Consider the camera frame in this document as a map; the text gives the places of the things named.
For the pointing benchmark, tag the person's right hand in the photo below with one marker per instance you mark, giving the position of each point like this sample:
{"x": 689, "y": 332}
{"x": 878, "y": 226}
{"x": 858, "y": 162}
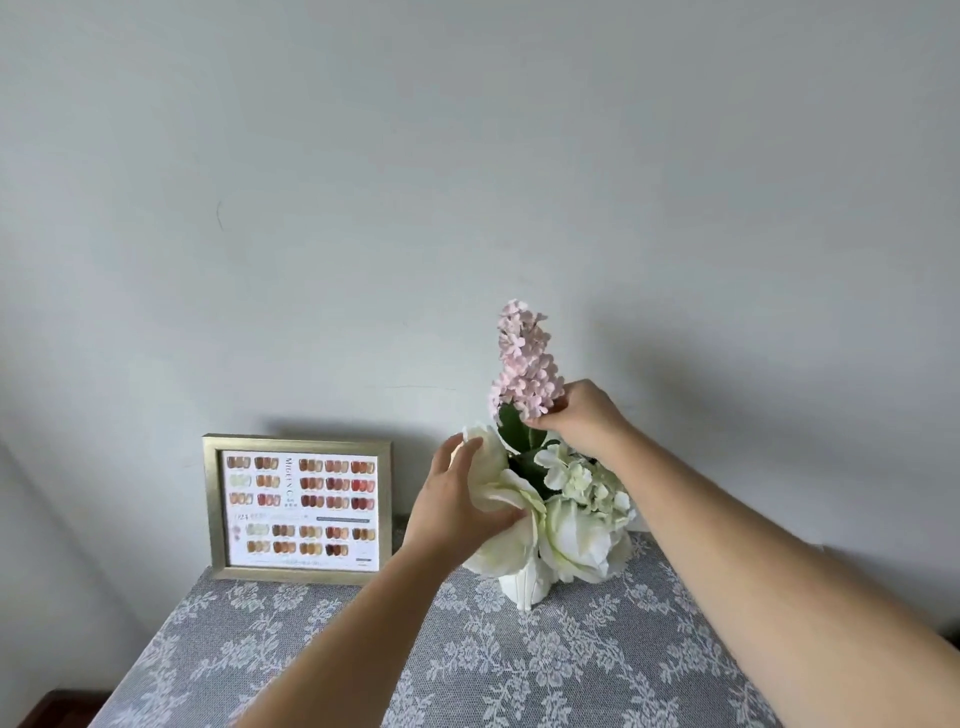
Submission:
{"x": 589, "y": 420}

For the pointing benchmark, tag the person's left hand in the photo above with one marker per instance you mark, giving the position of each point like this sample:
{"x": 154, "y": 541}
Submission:
{"x": 442, "y": 510}

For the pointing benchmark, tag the person's right fingers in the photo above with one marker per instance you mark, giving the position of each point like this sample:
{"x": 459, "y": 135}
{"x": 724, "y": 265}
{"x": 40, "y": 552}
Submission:
{"x": 553, "y": 412}

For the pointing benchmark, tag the person's left thumb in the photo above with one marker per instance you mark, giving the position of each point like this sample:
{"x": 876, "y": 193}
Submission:
{"x": 508, "y": 517}

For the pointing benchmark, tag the large white artificial rose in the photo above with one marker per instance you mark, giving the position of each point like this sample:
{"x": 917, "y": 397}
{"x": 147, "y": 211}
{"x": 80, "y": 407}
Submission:
{"x": 499, "y": 480}

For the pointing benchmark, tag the pink artificial flower stem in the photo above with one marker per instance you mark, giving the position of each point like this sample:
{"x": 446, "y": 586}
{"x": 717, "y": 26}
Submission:
{"x": 521, "y": 360}

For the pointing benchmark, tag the person's right forearm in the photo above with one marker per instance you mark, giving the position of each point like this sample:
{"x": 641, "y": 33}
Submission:
{"x": 765, "y": 577}

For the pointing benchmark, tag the person's left forearm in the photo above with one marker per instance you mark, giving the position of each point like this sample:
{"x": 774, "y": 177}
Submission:
{"x": 352, "y": 630}

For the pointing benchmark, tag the green artificial leaves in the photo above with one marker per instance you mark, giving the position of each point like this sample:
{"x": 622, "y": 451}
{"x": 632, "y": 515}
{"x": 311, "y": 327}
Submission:
{"x": 517, "y": 435}

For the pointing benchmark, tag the white artificial hydrangea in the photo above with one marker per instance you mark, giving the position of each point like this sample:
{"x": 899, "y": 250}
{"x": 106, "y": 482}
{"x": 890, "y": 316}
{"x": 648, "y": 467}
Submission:
{"x": 581, "y": 472}

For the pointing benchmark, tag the white ribbed vase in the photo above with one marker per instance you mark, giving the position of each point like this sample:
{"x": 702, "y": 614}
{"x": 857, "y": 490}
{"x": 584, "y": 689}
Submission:
{"x": 529, "y": 585}

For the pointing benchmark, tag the grey lace floral tablecloth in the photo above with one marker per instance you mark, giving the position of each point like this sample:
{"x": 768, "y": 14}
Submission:
{"x": 525, "y": 660}

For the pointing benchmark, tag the nail colour sample chart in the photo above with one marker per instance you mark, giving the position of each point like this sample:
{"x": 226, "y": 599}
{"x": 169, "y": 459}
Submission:
{"x": 300, "y": 510}

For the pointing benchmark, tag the gold picture frame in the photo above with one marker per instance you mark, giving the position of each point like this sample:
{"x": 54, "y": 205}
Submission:
{"x": 212, "y": 510}

